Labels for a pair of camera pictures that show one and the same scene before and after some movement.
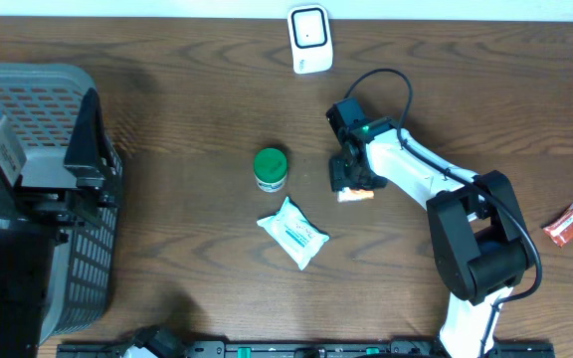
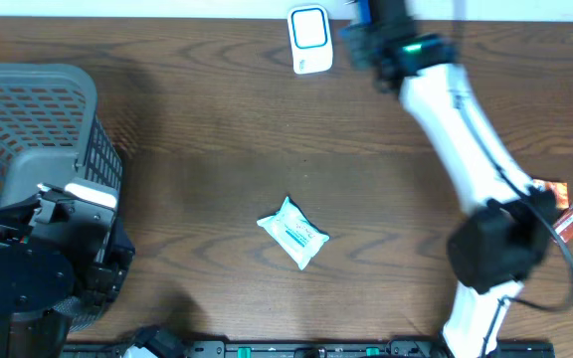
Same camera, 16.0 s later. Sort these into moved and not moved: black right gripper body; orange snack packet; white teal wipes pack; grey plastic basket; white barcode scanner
Moved: orange snack packet; black right gripper body
Not moved: white barcode scanner; grey plastic basket; white teal wipes pack
